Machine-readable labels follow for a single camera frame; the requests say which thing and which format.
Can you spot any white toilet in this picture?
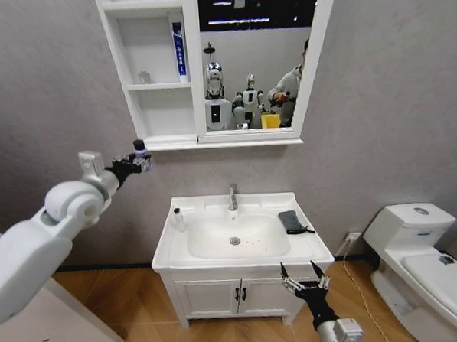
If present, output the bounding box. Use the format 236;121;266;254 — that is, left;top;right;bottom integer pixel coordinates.
361;200;457;342

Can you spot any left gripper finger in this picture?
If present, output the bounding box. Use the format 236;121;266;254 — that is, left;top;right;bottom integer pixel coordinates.
111;152;137;165
132;155;155;174

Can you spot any thin pale power cable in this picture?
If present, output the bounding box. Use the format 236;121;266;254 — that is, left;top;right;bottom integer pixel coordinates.
332;236;392;342

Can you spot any chrome faucet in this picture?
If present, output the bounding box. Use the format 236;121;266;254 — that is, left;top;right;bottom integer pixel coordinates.
226;182;240;212

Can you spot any dark grey folded towel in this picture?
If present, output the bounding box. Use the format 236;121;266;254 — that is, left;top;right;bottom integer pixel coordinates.
277;209;317;236

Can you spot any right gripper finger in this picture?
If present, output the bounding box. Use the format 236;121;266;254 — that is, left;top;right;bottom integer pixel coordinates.
279;261;303;294
309;259;332;291

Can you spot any white bottle with black cap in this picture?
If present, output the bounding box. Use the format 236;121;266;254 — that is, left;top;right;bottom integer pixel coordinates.
171;207;188;233

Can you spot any purple bottle with dark cap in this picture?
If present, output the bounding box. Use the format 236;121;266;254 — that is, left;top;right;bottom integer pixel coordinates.
132;138;155;173

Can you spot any white ceramic washbasin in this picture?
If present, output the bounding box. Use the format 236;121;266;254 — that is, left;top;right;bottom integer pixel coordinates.
148;188;335;276

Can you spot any white wall cabinet with shelves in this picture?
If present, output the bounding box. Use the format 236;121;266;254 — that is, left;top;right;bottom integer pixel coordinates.
93;0;348;155

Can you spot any cabinet mirror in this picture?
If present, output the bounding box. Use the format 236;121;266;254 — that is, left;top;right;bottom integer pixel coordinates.
197;0;329;133

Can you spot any white vanity cabinet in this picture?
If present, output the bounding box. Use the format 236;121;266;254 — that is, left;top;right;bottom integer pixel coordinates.
158;263;318;333

